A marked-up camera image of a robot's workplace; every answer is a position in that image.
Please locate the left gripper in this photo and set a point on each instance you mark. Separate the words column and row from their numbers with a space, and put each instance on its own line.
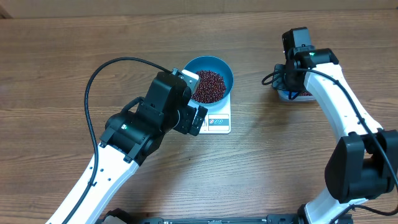
column 186, row 126

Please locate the clear plastic container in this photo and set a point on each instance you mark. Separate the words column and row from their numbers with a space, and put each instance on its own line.
column 289, row 96

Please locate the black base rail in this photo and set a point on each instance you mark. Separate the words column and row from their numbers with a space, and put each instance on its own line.
column 269, row 219

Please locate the red beans in bowl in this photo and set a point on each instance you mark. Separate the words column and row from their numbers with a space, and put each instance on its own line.
column 211, row 88

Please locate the teal bowl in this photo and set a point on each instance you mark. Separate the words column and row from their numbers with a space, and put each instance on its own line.
column 214, row 64

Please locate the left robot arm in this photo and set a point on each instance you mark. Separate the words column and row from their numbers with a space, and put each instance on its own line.
column 129, row 137

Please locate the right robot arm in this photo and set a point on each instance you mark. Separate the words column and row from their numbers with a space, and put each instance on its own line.
column 363, row 164

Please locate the white digital kitchen scale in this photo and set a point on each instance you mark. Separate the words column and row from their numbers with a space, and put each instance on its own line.
column 218, row 118

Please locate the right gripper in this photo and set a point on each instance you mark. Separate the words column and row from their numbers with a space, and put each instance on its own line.
column 278, row 83

